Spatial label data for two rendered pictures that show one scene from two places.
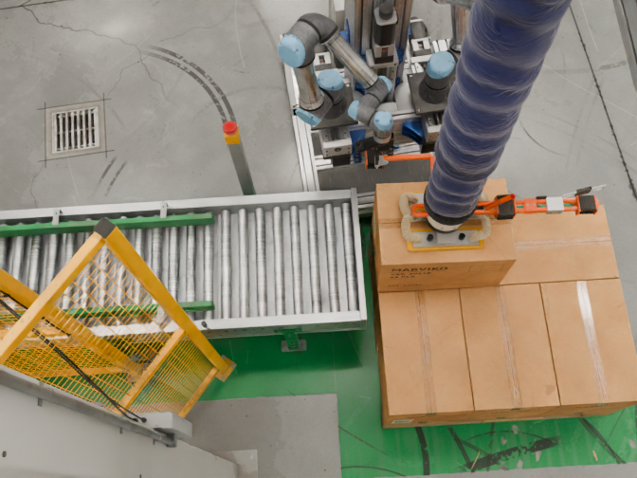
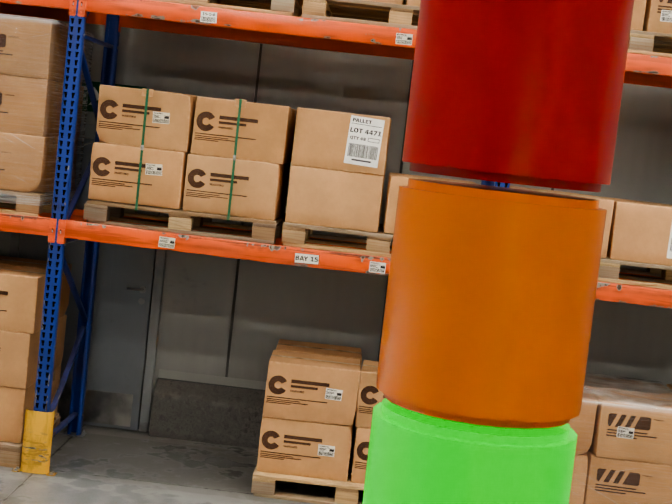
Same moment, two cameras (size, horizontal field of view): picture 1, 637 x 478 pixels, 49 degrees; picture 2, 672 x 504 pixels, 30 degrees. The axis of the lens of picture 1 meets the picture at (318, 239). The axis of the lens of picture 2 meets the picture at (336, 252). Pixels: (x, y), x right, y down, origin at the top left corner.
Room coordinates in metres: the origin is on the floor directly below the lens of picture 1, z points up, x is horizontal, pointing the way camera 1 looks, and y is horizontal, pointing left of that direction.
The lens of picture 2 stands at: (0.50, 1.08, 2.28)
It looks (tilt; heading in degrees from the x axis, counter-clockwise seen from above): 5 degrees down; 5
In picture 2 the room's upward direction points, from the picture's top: 6 degrees clockwise
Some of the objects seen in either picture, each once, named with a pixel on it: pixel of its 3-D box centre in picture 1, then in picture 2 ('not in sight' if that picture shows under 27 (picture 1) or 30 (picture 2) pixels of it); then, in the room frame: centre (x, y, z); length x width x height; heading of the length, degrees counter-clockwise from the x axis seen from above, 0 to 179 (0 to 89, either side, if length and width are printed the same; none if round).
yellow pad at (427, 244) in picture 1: (445, 238); not in sight; (1.08, -0.56, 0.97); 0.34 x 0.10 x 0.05; 87
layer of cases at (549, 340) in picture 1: (493, 315); not in sight; (0.86, -0.87, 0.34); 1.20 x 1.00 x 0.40; 88
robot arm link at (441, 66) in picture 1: (440, 68); not in sight; (1.80, -0.62, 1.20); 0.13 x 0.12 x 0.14; 120
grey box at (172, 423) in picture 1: (152, 426); not in sight; (0.30, 0.58, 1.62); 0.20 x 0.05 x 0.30; 88
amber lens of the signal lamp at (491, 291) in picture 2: not in sight; (489, 297); (0.80, 1.07, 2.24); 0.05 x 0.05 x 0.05
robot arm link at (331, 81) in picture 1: (329, 86); not in sight; (1.76, -0.11, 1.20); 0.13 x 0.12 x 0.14; 142
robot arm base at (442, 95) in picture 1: (435, 83); not in sight; (1.80, -0.61, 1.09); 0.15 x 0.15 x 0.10
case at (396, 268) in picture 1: (439, 236); not in sight; (1.17, -0.58, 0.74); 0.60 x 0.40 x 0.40; 87
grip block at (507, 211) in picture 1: (504, 207); not in sight; (1.16, -0.82, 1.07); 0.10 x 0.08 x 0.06; 177
